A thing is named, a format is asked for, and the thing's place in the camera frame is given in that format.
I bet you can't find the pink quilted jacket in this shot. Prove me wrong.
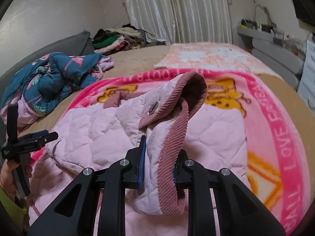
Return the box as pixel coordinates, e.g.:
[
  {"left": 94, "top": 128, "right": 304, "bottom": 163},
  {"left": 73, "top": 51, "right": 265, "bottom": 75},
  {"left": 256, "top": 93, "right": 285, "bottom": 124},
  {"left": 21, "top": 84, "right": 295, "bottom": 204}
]
[{"left": 28, "top": 72, "right": 248, "bottom": 235}]

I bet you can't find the green sleeve forearm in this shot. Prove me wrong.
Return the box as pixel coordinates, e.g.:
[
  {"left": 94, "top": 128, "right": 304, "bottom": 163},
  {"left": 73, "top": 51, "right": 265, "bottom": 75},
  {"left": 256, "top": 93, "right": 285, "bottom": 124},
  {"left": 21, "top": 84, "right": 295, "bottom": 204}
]
[{"left": 1, "top": 189, "right": 28, "bottom": 231}]

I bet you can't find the pile of folded clothes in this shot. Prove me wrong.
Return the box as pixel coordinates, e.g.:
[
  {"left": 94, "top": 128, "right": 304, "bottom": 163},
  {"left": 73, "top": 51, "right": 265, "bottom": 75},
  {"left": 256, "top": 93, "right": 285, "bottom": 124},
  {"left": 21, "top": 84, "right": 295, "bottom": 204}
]
[{"left": 92, "top": 24, "right": 146, "bottom": 55}]

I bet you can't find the person left hand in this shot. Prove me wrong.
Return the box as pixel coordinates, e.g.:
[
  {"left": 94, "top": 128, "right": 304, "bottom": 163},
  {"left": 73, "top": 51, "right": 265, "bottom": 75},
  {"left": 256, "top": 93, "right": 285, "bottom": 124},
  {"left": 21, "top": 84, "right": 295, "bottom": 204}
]
[{"left": 1, "top": 159, "right": 20, "bottom": 199}]

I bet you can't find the blue flamingo comforter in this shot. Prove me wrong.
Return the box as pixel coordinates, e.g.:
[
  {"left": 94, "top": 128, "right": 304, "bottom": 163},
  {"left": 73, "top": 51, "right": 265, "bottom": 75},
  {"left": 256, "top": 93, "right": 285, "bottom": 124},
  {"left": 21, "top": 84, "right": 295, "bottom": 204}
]
[{"left": 1, "top": 52, "right": 114, "bottom": 128}]

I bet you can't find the pink cartoon fleece blanket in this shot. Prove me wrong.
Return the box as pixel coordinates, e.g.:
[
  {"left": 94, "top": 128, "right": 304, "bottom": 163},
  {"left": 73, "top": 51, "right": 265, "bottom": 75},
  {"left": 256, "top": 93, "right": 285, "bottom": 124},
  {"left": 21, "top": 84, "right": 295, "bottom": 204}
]
[{"left": 33, "top": 69, "right": 311, "bottom": 234}]

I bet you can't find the grey quilted headboard cushion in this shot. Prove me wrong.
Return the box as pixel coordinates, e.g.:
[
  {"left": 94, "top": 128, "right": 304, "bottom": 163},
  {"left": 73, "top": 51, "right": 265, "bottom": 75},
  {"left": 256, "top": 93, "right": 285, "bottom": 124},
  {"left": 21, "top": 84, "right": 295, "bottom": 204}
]
[{"left": 1, "top": 30, "right": 94, "bottom": 99}]

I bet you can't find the tan bed sheet mattress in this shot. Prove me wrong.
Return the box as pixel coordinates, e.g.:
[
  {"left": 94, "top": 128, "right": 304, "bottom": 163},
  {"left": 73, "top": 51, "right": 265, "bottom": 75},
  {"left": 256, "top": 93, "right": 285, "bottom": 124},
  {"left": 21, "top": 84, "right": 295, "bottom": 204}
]
[{"left": 20, "top": 46, "right": 314, "bottom": 199}]

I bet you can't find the white drawer chest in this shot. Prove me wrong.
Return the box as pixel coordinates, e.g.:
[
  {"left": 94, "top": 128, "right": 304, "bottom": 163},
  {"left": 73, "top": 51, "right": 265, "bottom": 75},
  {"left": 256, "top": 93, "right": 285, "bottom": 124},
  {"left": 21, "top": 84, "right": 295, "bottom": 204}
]
[{"left": 297, "top": 38, "right": 315, "bottom": 114}]

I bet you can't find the grey curved drawer dresser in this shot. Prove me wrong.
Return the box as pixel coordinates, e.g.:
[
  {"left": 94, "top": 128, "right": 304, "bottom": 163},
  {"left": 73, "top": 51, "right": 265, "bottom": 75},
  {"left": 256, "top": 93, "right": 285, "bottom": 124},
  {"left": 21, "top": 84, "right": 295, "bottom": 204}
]
[{"left": 237, "top": 26, "right": 304, "bottom": 90}]

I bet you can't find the peach white knitted blanket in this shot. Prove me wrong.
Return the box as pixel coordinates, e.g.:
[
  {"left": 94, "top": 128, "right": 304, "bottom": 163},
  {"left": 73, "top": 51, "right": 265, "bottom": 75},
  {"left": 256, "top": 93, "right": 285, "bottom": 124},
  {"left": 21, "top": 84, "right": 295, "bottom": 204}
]
[{"left": 154, "top": 42, "right": 280, "bottom": 78}]

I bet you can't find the white striped curtain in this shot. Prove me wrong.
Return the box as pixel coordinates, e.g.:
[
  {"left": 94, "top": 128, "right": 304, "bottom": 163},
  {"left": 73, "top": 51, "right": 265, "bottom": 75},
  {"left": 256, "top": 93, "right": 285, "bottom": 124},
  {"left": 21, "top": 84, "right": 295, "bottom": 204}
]
[{"left": 124, "top": 0, "right": 232, "bottom": 43}]

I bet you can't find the clutter on dresser top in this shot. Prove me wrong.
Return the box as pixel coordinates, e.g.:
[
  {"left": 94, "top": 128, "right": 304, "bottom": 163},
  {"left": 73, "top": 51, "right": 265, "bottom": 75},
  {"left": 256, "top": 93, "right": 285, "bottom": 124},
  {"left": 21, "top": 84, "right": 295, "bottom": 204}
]
[{"left": 237, "top": 4, "right": 305, "bottom": 55}]

